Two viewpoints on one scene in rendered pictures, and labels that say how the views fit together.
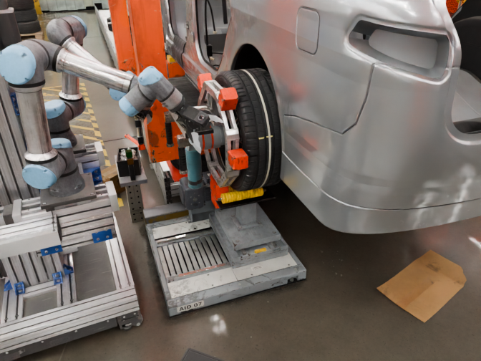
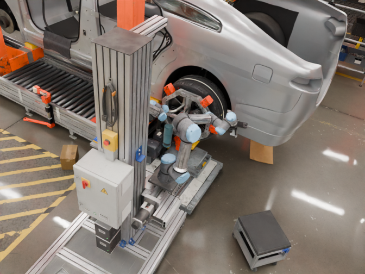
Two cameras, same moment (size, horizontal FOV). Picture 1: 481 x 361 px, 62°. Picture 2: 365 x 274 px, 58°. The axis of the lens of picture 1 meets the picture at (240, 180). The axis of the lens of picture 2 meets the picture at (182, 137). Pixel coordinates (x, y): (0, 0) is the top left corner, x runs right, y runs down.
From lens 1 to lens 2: 233 cm
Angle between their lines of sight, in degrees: 39
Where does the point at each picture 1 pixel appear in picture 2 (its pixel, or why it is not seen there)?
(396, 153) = (303, 116)
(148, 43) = not seen: hidden behind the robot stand
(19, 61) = (198, 132)
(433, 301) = (269, 154)
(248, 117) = (216, 107)
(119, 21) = not seen: outside the picture
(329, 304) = (239, 174)
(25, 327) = (157, 254)
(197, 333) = (207, 214)
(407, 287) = (257, 152)
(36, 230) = (174, 203)
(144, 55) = not seen: hidden behind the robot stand
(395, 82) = (308, 95)
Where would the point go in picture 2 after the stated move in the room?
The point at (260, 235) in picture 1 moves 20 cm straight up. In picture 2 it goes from (200, 156) to (203, 143)
